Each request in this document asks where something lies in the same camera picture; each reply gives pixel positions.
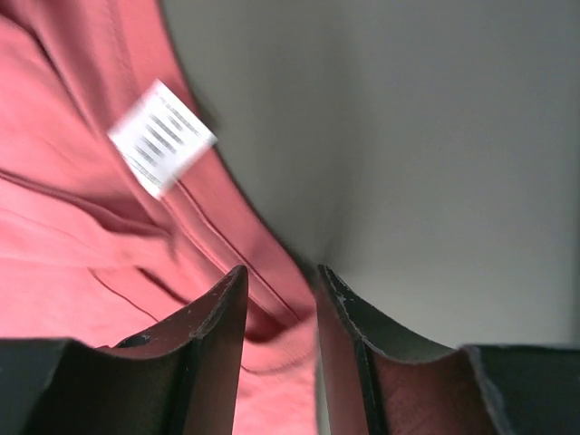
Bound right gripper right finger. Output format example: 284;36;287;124
316;266;579;434

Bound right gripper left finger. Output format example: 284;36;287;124
1;266;248;434

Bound pink t shirt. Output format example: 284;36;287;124
1;1;317;434

